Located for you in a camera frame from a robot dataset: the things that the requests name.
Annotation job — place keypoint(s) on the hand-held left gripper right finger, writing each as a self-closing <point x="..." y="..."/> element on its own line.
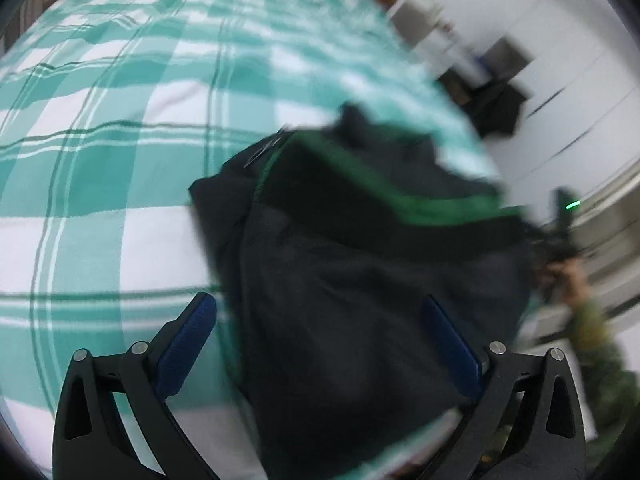
<point x="452" y="347"/>

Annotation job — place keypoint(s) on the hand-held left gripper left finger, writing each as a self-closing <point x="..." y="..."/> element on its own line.
<point x="184" y="347"/>

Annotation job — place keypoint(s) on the black puffer jacket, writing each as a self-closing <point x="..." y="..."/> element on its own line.
<point x="350" y="285"/>

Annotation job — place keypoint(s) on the person's right forearm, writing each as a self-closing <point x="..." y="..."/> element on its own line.
<point x="600" y="360"/>

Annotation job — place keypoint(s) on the person's right hand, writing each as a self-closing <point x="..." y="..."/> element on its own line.
<point x="570" y="282"/>

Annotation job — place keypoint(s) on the chair with dark coat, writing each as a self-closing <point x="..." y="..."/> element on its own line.
<point x="492" y="107"/>

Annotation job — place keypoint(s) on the white wardrobe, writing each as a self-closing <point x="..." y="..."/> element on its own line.
<point x="575" y="60"/>

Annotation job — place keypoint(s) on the green checked bed blanket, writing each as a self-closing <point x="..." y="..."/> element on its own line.
<point x="125" y="135"/>

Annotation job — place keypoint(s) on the white desk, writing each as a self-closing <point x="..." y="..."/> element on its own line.
<point x="440" y="40"/>

